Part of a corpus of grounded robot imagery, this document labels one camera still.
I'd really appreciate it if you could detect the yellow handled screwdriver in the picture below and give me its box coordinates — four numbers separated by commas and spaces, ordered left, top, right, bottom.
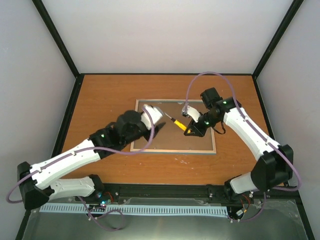
164, 112, 191, 134

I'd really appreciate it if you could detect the blue picture frame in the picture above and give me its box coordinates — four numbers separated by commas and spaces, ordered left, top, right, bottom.
129, 98, 217, 156

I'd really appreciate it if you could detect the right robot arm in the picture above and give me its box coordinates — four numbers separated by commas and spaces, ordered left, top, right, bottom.
181, 87, 294, 202

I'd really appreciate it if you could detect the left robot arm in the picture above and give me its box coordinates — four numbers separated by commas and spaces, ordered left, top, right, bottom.
17, 104, 165, 210

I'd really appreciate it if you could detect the small lit circuit board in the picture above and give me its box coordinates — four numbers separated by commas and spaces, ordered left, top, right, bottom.
95, 191, 114, 207

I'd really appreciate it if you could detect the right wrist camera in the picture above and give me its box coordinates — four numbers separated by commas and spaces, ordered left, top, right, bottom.
181, 104, 201, 123

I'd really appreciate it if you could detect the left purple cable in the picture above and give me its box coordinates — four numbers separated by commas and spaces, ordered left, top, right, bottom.
6, 104, 157, 231

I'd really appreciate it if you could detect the purple cable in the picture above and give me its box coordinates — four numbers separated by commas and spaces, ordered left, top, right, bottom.
186, 71, 303, 223
6, 104, 157, 231

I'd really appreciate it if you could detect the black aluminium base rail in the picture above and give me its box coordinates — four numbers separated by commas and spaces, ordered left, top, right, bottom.
83, 183, 252, 206

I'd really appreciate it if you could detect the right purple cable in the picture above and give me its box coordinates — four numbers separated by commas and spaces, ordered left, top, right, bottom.
186, 71, 303, 223

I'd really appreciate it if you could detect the blue slotted cable duct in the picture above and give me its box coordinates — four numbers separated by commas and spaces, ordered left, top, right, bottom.
39, 203, 228, 218

